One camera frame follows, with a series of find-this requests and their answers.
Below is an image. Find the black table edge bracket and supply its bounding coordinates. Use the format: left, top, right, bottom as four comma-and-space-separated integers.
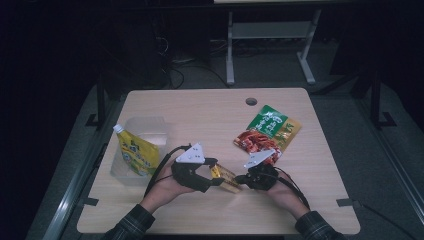
335, 198, 363, 208
78, 197, 100, 207

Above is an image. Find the black floor cable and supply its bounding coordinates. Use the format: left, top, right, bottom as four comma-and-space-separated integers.
163, 56, 231, 90

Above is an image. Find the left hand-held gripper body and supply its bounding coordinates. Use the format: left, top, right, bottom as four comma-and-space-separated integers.
171, 143, 206, 189

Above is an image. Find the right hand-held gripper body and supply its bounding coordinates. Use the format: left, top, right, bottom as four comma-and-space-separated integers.
243, 149, 280, 191

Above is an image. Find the black metal stand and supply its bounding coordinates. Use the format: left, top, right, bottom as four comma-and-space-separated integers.
84, 74, 108, 131
369, 66, 398, 129

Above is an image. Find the thin black bracket cable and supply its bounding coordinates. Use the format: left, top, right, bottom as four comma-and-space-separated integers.
360, 203, 418, 240

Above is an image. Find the white metal frame table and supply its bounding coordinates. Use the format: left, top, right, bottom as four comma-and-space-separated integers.
213, 0, 323, 86

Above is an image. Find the clear plastic container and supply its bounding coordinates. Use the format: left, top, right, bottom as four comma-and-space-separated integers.
109, 115, 169, 187

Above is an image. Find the aluminium floor rail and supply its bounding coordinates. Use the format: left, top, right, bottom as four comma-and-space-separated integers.
41, 96, 128, 240
353, 96, 424, 218

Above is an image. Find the small yellow and red box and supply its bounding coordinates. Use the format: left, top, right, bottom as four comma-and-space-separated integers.
209, 164, 243, 194

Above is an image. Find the yellow spouted pouch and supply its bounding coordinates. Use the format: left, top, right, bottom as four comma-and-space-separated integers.
112, 123, 161, 178

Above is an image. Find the green and red sauce packet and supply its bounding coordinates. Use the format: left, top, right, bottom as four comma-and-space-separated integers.
233, 104, 303, 167

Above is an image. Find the person's left hand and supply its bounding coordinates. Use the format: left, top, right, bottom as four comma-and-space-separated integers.
139, 161, 196, 214

